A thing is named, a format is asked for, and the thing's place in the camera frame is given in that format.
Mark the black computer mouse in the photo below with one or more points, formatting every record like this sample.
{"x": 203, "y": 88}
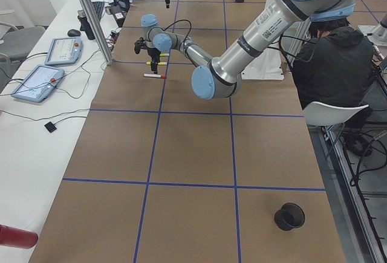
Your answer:
{"x": 73, "y": 33}

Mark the seated person in black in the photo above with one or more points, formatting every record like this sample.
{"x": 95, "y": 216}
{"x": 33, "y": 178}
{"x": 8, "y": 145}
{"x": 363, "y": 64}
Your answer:
{"x": 335, "y": 66}

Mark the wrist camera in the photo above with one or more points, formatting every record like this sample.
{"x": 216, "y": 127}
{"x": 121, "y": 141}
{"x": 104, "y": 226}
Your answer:
{"x": 139, "y": 45}

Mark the white chair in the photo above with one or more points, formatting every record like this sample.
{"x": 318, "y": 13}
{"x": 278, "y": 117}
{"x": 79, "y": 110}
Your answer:
{"x": 319, "y": 115}

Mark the small black sensor box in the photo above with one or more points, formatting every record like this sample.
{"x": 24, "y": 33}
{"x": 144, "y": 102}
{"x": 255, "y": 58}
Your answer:
{"x": 50, "y": 127}

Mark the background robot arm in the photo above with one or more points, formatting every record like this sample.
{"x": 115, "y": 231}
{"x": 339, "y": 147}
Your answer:
{"x": 378, "y": 33}

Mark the dark water bottle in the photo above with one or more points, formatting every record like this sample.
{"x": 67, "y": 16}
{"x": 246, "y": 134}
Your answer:
{"x": 85, "y": 25}

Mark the red marker pen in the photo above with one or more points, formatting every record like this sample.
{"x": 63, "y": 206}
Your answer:
{"x": 156, "y": 76}

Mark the near teach pendant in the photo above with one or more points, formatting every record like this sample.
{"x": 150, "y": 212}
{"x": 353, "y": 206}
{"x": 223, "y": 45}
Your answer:
{"x": 39, "y": 84}

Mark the far teach pendant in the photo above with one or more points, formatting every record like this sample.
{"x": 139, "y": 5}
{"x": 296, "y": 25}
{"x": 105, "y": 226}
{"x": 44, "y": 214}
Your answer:
{"x": 64, "y": 51}

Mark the teach pendant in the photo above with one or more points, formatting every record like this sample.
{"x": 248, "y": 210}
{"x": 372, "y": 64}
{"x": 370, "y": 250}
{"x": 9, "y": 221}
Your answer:
{"x": 64, "y": 51}
{"x": 39, "y": 84}

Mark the grey office chair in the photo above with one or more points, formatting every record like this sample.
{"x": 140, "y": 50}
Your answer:
{"x": 18, "y": 43}

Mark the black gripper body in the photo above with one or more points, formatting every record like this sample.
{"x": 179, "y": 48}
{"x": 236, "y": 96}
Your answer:
{"x": 152, "y": 52}

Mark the yellow marker pen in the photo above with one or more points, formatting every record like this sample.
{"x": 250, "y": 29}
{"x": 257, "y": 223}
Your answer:
{"x": 160, "y": 63}

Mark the red bottle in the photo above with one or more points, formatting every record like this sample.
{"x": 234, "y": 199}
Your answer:
{"x": 18, "y": 238}

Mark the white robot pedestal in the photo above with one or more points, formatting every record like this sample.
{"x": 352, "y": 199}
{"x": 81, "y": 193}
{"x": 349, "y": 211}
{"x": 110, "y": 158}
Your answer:
{"x": 265, "y": 67}

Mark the near black mesh cup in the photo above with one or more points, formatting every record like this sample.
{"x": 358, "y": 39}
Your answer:
{"x": 289, "y": 216}

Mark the black keyboard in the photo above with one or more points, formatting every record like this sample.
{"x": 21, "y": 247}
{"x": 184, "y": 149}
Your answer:
{"x": 99, "y": 8}

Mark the aluminium frame post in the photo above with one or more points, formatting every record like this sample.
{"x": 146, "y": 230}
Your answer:
{"x": 97, "y": 30}

